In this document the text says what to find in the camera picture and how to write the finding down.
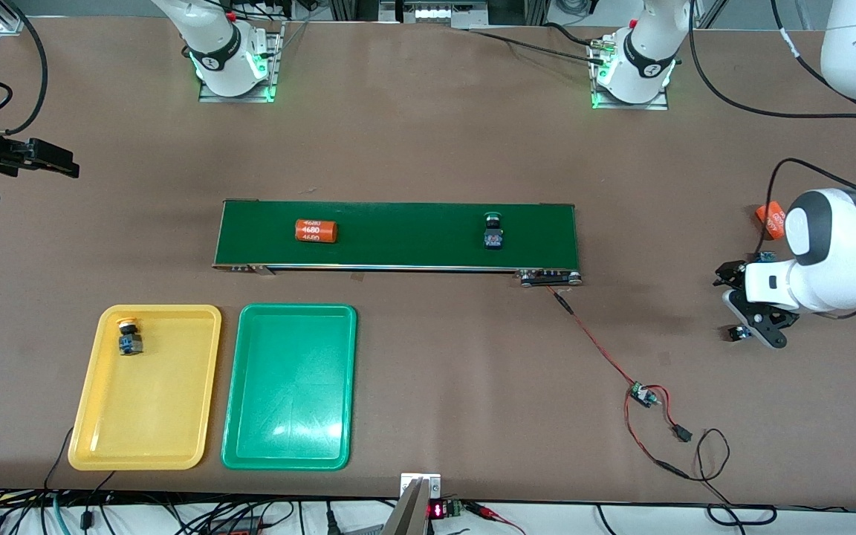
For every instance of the small metal table bracket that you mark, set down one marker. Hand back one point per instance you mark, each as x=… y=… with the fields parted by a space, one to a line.
x=432 y=483

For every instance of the green plastic tray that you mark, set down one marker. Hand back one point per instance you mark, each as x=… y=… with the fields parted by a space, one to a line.
x=290 y=386

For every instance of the red digit display module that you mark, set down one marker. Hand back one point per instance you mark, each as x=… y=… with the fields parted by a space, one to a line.
x=439 y=510

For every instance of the small controller circuit board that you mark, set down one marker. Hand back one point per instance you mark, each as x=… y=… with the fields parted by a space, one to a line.
x=643 y=394

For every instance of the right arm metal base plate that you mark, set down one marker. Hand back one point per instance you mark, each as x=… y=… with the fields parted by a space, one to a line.
x=273 y=67

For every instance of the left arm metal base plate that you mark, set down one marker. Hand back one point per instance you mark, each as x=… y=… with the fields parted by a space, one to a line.
x=636 y=106

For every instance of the green push button switch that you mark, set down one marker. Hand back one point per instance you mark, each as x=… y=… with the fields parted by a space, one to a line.
x=736 y=334
x=494 y=236

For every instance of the grey metal pole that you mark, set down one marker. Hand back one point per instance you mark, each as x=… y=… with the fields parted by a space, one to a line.
x=406 y=516

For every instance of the yellow plastic tray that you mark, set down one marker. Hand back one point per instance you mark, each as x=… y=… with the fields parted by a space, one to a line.
x=153 y=401

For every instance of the red clip lead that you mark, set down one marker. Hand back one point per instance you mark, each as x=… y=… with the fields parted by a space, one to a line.
x=491 y=511

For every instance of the metal corner bracket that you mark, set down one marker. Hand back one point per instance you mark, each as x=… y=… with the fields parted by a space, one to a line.
x=12 y=24

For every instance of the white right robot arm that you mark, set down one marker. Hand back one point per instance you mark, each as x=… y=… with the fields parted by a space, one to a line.
x=216 y=52

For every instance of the green conveyor belt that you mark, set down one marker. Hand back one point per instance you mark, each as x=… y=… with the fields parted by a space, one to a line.
x=398 y=234

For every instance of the red black power lead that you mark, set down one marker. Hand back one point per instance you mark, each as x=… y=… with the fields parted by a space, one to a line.
x=684 y=433

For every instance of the yellow push button switch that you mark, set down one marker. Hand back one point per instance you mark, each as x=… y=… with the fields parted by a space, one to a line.
x=766 y=257
x=131 y=343

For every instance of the aluminium frame rack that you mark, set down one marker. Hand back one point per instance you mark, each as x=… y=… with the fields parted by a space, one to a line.
x=435 y=11

